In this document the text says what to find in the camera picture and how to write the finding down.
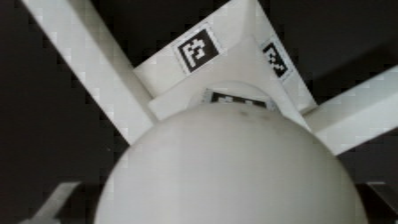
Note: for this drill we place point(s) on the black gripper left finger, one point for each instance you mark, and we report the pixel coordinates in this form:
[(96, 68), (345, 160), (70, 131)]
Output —
[(68, 207)]

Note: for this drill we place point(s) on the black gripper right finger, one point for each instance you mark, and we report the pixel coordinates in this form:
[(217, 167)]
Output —
[(381, 202)]

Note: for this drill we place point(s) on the white lamp bulb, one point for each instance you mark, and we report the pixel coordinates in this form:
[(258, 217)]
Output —
[(230, 167)]

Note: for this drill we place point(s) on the white lamp base with tags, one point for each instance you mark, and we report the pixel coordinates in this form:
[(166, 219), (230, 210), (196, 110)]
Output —
[(226, 60)]

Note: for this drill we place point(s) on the white U-shaped fence frame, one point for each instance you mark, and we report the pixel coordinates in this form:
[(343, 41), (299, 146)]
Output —
[(347, 121)]

